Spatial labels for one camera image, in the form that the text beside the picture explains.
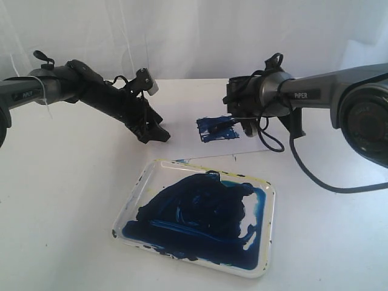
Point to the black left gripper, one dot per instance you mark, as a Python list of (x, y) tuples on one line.
[(119, 101)]

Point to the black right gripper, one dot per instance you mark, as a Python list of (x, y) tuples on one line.
[(243, 103)]

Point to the black paintbrush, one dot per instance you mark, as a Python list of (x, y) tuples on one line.
[(223, 122)]

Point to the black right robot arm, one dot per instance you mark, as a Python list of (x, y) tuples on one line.
[(356, 99)]

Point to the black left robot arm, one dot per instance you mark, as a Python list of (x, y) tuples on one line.
[(47, 85)]

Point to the white paint tray blue paint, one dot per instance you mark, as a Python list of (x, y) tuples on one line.
[(212, 218)]

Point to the white paper with black square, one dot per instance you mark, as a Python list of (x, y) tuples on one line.
[(203, 134)]

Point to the white curtain backdrop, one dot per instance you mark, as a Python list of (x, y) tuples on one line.
[(193, 39)]

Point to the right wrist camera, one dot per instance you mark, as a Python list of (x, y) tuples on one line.
[(249, 127)]

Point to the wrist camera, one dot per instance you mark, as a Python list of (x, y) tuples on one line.
[(249, 127), (144, 82)]

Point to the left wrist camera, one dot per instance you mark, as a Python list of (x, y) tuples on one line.
[(144, 82)]

